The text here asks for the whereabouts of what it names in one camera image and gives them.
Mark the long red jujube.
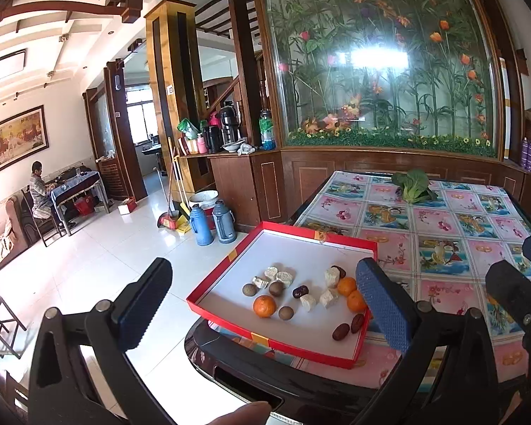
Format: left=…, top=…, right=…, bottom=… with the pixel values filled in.
left=351, top=313, right=364, bottom=334

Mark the beige sugarcane chunk front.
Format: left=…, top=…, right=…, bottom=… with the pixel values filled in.
left=275, top=271, right=294, bottom=287

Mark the beige sugarcane chunk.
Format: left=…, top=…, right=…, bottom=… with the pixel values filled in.
left=264, top=266, right=278, bottom=281
left=324, top=266, right=341, bottom=289
left=275, top=271, right=294, bottom=287

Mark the orange mandarin fruit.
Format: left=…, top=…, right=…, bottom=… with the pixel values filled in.
left=252, top=295, right=277, bottom=318

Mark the brown round longan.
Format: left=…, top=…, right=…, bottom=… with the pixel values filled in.
left=278, top=306, right=294, bottom=321

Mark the person's left hand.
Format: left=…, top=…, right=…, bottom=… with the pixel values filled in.
left=209, top=401, right=271, bottom=425

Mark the orange mandarin in tray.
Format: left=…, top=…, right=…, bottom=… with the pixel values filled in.
left=346, top=290, right=367, bottom=314
left=337, top=276, right=358, bottom=298

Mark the dark jujube cluster right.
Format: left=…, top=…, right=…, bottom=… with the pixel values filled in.
left=332, top=323, right=350, bottom=341

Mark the beige sugarcane chunk right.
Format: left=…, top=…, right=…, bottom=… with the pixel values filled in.
left=324, top=266, right=341, bottom=289

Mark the beige sugarcane chunk low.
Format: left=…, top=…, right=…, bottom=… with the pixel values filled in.
left=299, top=294, right=317, bottom=312

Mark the blue thermos flask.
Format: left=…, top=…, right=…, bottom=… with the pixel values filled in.
left=190, top=204, right=214, bottom=247

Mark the colourful fruit print tablecloth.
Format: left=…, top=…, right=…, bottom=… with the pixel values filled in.
left=212, top=177, right=531, bottom=389

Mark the red broom and dustpan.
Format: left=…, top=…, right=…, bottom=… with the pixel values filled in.
left=152, top=136, right=192, bottom=231

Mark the purple bottle pair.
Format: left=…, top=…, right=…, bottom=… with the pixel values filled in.
left=520, top=137, right=531, bottom=172

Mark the red white tray box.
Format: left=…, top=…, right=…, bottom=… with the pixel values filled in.
left=187, top=222, right=378, bottom=369

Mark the dark red jujube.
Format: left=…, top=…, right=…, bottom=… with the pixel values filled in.
left=292, top=285, right=310, bottom=299

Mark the light brown longan in tray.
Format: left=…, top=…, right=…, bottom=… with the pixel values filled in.
left=242, top=283, right=258, bottom=296

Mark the grey-blue thermos flask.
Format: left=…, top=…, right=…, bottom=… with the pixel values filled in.
left=213, top=200, right=237, bottom=244

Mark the beige sugarcane chunk split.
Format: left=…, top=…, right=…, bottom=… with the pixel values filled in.
left=252, top=276, right=270, bottom=289

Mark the brown longan in cluster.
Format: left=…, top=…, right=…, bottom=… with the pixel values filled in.
left=268, top=281, right=286, bottom=298

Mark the green leafy vegetable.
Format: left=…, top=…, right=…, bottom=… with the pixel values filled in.
left=391, top=169, right=438, bottom=204

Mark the beige sugarcane chunk left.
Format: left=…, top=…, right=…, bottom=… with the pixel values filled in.
left=264, top=266, right=278, bottom=281

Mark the seated person in background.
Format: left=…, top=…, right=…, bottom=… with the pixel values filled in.
left=28, top=161, right=60, bottom=223

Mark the black thermos jug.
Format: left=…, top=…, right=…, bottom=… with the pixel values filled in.
left=218, top=101, right=241, bottom=145

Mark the green water bottle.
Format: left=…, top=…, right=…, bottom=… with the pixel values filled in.
left=259, top=108, right=276, bottom=151

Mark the framed wall painting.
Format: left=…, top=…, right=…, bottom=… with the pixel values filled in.
left=0, top=104, right=48, bottom=172

